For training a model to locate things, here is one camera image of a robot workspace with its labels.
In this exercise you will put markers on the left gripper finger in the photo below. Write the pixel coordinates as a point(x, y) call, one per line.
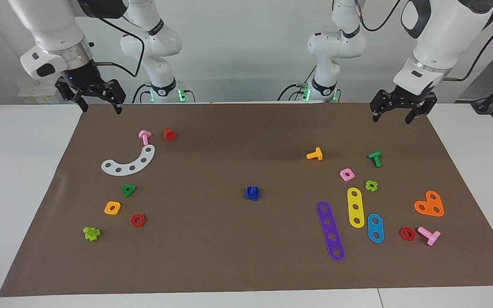
point(411, 116)
point(375, 115)

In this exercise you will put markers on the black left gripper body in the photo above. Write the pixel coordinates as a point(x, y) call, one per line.
point(405, 99)

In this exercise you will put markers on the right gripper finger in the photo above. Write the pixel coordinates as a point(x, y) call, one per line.
point(83, 104)
point(117, 105)

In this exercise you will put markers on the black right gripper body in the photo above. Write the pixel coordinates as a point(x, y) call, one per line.
point(81, 77)

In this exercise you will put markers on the blue square nut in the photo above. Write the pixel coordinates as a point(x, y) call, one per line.
point(252, 190)

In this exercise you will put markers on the blue plastic screw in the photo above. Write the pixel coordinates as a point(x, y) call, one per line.
point(253, 198)

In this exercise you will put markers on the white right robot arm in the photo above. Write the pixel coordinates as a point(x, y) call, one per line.
point(54, 25)

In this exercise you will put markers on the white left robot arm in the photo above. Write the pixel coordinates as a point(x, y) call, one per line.
point(439, 38)

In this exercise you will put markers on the pink plastic screw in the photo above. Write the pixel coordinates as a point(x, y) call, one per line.
point(432, 237)
point(144, 137)

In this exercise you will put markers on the green plastic screw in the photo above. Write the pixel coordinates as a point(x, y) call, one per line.
point(376, 159)

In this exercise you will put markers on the red plastic screw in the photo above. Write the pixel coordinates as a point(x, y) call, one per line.
point(169, 134)

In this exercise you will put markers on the white curved perforated plate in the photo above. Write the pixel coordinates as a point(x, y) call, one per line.
point(137, 164)

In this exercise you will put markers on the pink square nut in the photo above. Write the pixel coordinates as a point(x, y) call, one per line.
point(343, 176)

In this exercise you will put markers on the orange plastic screw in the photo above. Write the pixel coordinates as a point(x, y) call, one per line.
point(317, 155)

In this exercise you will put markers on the lime green cross nut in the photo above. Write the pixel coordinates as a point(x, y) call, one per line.
point(367, 186)

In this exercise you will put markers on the yellow three-hole strip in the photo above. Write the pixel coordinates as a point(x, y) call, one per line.
point(354, 199)

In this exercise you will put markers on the green triangle nut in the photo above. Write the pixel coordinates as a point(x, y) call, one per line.
point(125, 193)

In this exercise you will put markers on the orange heart-shaped plate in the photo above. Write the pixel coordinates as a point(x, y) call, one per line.
point(429, 205)

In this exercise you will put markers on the orange square nut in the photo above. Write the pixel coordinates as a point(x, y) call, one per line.
point(107, 210)

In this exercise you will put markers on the blue two-hole strip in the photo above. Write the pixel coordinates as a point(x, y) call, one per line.
point(375, 229)

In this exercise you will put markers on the red hexagon nut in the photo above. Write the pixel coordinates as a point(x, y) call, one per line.
point(133, 222)
point(402, 234)

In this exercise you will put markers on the purple four-hole strip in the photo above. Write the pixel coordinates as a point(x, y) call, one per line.
point(330, 229)

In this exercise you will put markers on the lime green cross screw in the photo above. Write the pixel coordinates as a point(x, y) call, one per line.
point(91, 234)

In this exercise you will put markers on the brown table mat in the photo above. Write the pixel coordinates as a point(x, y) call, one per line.
point(229, 248)

